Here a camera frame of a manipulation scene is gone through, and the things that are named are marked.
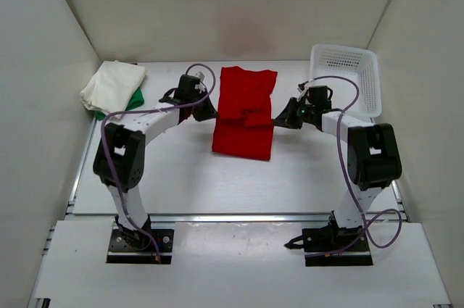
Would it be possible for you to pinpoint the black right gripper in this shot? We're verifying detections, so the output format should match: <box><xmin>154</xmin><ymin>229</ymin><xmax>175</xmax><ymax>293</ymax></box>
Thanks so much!
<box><xmin>274</xmin><ymin>98</ymin><xmax>317</xmax><ymax>130</ymax></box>

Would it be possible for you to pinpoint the aluminium rail front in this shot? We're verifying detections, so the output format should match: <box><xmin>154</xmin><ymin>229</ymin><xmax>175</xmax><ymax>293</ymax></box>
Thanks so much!
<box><xmin>150</xmin><ymin>213</ymin><xmax>330</xmax><ymax>223</ymax></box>

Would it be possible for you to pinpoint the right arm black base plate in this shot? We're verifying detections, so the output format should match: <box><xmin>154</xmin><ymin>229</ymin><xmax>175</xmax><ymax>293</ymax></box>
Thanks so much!
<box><xmin>284</xmin><ymin>225</ymin><xmax>373</xmax><ymax>267</ymax></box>

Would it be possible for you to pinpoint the red t shirt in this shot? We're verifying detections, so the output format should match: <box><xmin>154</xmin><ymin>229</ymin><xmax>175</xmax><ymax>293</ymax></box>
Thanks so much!
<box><xmin>212</xmin><ymin>66</ymin><xmax>278</xmax><ymax>161</ymax></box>

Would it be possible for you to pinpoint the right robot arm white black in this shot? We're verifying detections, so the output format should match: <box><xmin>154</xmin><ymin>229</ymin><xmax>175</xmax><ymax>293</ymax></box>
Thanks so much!
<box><xmin>273</xmin><ymin>81</ymin><xmax>402</xmax><ymax>250</ymax></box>

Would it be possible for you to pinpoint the white plastic basket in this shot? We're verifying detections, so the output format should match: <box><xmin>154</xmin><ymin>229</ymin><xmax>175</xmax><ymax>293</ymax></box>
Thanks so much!
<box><xmin>310</xmin><ymin>43</ymin><xmax>382</xmax><ymax>118</ymax></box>

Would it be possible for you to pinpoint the green t shirt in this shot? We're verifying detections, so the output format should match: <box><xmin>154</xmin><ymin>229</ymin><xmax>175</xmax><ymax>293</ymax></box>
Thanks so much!
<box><xmin>94</xmin><ymin>88</ymin><xmax>145</xmax><ymax>120</ymax></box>

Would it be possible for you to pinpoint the white t shirt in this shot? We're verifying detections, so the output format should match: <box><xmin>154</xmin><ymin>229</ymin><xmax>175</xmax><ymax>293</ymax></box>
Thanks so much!
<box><xmin>80</xmin><ymin>61</ymin><xmax>146</xmax><ymax>115</ymax></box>

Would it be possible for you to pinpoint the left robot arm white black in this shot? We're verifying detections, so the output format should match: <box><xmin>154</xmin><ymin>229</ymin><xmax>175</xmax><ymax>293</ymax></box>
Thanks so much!
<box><xmin>93</xmin><ymin>72</ymin><xmax>218</xmax><ymax>251</ymax></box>

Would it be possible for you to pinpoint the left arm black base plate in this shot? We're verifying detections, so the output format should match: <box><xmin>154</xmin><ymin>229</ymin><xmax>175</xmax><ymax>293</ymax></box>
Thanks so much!
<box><xmin>106</xmin><ymin>224</ymin><xmax>175</xmax><ymax>265</ymax></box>

